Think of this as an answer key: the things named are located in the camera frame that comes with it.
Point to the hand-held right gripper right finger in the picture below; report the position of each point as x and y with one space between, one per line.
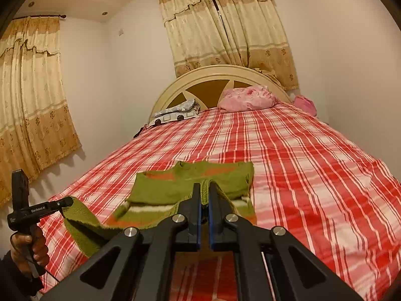
214 222

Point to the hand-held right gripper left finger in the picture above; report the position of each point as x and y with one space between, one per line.
197 216

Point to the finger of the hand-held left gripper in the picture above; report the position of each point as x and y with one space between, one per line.
66 202

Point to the green striped knit sweater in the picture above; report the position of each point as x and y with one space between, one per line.
156 188

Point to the person's left forearm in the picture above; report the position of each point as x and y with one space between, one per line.
12 279

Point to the person's left hand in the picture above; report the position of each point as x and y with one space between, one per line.
39 247

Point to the red plaid bed sheet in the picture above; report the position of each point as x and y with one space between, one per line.
297 178

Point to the wide beige floral curtain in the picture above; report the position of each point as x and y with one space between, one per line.
31 100

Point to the white patterned pillow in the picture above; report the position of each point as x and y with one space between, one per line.
170 119

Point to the dark cloth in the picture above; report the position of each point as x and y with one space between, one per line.
139 132

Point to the grey floral folded cloth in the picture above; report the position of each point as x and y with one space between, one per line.
178 106

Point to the cream wooden headboard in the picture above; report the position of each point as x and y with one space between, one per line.
203 73

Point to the small pink pillow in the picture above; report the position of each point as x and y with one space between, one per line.
305 104

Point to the short black curtain rod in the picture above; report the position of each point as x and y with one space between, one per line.
40 16

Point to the beige floral curtain panel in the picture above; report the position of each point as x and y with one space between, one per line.
260 37
194 31

